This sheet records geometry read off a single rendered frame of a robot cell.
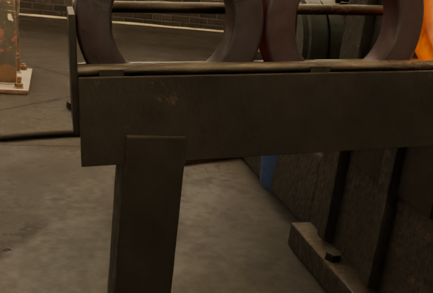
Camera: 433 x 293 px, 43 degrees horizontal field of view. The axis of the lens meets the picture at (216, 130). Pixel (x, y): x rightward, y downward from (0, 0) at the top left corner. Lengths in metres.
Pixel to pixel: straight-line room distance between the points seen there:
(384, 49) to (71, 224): 1.17
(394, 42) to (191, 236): 1.07
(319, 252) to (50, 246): 0.69
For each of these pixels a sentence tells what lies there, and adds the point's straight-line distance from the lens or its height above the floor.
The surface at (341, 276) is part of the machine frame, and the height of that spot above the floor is 0.07.
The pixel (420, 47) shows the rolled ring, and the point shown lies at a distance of 0.69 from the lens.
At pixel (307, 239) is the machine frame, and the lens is 1.52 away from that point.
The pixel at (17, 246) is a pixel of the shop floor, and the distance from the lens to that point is 1.52.
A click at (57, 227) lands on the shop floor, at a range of 1.60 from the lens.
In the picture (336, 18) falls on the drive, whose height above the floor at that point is 0.61.
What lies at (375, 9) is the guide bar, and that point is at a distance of 0.69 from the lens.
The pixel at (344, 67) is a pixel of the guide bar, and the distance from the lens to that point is 0.59.
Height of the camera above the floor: 0.72
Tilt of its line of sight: 16 degrees down
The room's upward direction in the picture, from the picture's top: 7 degrees clockwise
